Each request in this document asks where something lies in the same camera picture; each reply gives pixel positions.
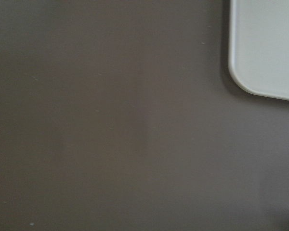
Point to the cream rabbit tray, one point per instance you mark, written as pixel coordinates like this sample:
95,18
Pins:
258,53

